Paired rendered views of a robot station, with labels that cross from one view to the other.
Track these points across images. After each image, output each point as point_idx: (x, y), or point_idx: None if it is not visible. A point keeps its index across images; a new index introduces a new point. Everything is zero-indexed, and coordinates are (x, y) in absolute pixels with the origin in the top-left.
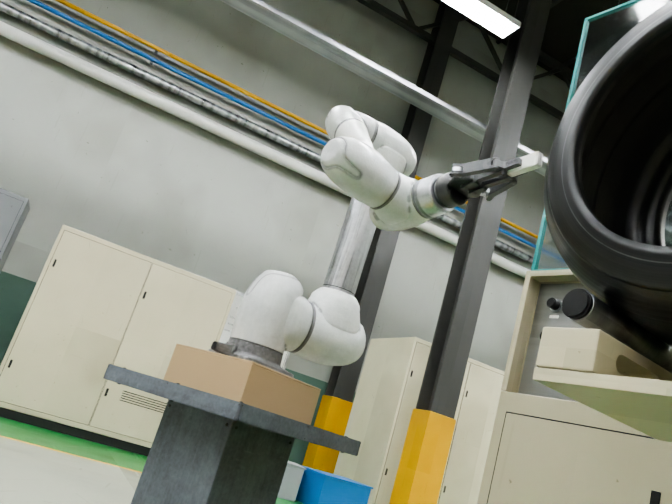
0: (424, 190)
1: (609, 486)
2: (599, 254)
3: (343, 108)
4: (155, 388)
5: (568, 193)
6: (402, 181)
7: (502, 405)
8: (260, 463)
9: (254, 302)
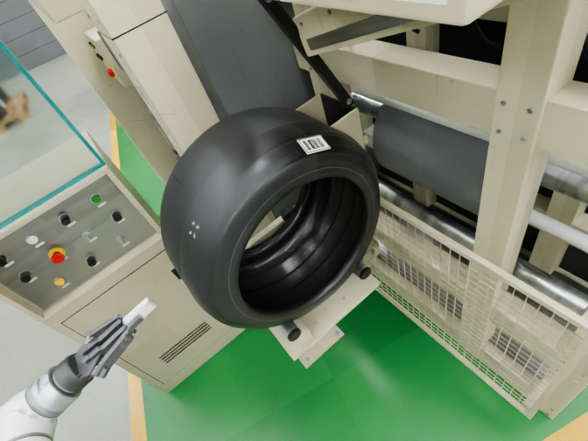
0: (67, 403)
1: (153, 286)
2: (292, 318)
3: None
4: None
5: (261, 318)
6: (38, 430)
7: (53, 324)
8: None
9: None
